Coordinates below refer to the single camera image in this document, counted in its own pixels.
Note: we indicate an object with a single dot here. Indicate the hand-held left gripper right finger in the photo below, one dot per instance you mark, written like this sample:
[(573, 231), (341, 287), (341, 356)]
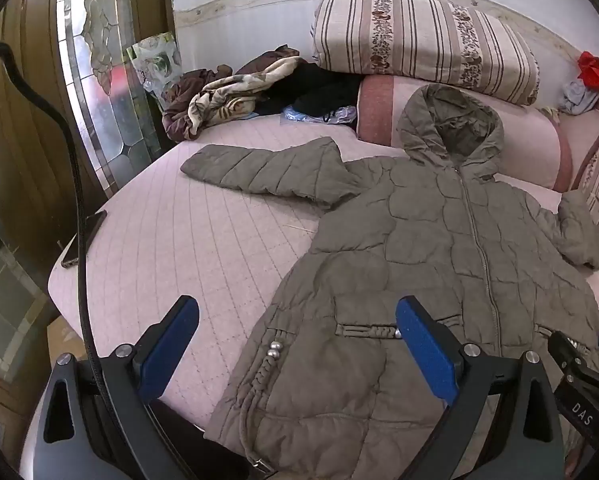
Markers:
[(424, 345)]

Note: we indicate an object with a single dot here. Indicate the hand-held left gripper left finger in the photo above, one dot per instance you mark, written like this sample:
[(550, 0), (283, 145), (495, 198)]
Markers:
[(172, 345)]

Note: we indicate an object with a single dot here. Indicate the olive green hooded puffer jacket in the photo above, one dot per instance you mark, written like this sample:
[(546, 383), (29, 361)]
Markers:
[(404, 270)]

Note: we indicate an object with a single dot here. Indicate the black smartphone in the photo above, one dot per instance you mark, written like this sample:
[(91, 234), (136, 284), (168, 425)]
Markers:
[(83, 238)]

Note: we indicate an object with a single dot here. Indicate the pink bolster pillow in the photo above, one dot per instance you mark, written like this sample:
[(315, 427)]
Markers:
[(524, 135)]

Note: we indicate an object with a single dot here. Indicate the brown blanket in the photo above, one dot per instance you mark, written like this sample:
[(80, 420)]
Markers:
[(189, 105)]

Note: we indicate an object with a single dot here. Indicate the light blue cloth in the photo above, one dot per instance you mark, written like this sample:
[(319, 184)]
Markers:
[(577, 95)]

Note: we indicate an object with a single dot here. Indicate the blue plastic bag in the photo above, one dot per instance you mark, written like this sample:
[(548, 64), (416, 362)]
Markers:
[(319, 114)]

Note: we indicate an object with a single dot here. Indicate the stained glass wooden door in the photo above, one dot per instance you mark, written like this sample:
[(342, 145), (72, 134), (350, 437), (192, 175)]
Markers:
[(74, 110)]

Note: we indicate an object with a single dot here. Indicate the beige patterned blanket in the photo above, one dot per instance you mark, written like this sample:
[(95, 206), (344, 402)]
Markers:
[(229, 95)]

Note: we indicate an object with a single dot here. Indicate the red cloth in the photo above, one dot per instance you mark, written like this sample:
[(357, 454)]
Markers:
[(597, 71)]

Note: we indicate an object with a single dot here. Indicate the black cloth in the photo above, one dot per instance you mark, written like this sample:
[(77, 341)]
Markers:
[(314, 87)]

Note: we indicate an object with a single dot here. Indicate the green printed bag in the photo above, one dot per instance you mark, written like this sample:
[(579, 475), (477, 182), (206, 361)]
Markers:
[(154, 62)]

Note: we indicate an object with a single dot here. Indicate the striped floral pillow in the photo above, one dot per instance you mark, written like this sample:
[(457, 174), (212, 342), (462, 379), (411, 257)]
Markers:
[(419, 45)]

